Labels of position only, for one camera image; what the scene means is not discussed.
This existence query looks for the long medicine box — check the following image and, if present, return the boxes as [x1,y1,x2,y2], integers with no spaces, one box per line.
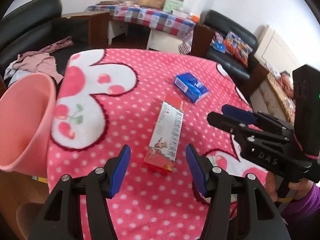
[143,95,185,174]

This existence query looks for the person's right hand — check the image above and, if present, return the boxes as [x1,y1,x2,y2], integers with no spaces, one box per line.
[264,172,315,203]

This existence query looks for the white cloth on armchair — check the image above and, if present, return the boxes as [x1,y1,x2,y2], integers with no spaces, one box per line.
[3,60,28,82]

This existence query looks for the green white box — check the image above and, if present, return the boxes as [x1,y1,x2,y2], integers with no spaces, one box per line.
[162,0,183,14]

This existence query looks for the checkered tablecloth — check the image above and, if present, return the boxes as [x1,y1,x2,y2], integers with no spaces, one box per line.
[86,4,196,53]

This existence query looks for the pink plastic trash bin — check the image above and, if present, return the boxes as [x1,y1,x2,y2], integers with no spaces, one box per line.
[1,73,56,178]

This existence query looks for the colourful cushion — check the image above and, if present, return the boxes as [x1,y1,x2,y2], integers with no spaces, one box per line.
[223,31,253,67]

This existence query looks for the blue tissue pack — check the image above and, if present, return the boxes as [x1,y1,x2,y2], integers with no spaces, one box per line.
[174,73,209,103]

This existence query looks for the pink polka dot blanket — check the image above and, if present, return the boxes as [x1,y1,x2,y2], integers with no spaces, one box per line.
[47,49,266,239]

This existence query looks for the yellow box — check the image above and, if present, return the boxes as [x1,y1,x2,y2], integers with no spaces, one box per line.
[32,176,48,184]

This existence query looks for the black leather armchair right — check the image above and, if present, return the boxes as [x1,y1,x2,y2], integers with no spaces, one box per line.
[189,10,268,98]

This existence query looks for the purple sleeve forearm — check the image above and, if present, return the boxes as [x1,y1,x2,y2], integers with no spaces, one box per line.
[281,184,319,223]

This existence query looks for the black leather armchair left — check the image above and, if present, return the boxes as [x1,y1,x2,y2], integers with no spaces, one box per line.
[0,0,111,91]

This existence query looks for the black leather armchair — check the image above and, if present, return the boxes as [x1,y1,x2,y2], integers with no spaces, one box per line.
[0,0,111,91]
[189,10,268,98]

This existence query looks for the pink clothes on armchair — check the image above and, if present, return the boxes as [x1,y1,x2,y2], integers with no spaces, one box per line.
[11,36,74,83]

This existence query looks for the blue item on armchair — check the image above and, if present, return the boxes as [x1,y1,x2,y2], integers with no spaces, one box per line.
[210,32,226,53]

